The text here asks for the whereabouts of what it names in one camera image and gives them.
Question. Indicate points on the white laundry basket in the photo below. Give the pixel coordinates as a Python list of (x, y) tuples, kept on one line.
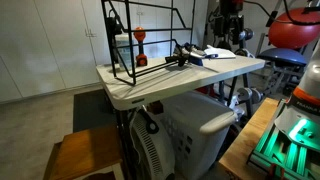
[(196, 130)]

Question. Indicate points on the small black bundled object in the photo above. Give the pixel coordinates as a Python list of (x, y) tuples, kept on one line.
[(176, 60)]

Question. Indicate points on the black table leg frame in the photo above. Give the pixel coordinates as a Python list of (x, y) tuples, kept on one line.
[(125, 140)]

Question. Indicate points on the brown wooden stool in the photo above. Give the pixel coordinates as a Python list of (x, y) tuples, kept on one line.
[(86, 151)]

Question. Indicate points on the clear wipes canister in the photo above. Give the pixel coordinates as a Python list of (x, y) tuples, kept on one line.
[(122, 50)]

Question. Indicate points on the dark floor mat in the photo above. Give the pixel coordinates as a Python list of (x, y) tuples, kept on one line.
[(91, 110)]

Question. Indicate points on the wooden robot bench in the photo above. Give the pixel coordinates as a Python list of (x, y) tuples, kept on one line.
[(248, 140)]

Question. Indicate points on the grey dumbbell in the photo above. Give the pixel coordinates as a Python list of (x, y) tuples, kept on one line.
[(248, 95)]

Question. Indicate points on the red exercise ball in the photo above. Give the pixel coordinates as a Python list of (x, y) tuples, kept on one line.
[(291, 30)]

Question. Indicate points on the white plastic dustpan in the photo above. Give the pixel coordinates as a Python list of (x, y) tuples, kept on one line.
[(220, 52)]

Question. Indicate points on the white floor fan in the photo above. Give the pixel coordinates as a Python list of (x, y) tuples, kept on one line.
[(151, 150)]

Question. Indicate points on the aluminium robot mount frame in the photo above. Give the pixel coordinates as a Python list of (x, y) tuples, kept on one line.
[(293, 160)]

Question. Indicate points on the blue white hand brush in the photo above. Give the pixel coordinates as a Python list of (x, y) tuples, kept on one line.
[(197, 61)]

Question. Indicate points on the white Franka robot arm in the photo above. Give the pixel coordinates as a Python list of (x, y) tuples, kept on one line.
[(310, 76)]

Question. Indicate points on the blue padded seat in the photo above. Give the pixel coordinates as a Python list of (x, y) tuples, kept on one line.
[(283, 56)]

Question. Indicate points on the black tool hanging on rack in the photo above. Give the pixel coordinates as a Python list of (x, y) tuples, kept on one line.
[(113, 30)]

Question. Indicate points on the black weight machine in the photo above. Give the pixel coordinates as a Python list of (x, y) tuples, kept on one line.
[(230, 23)]

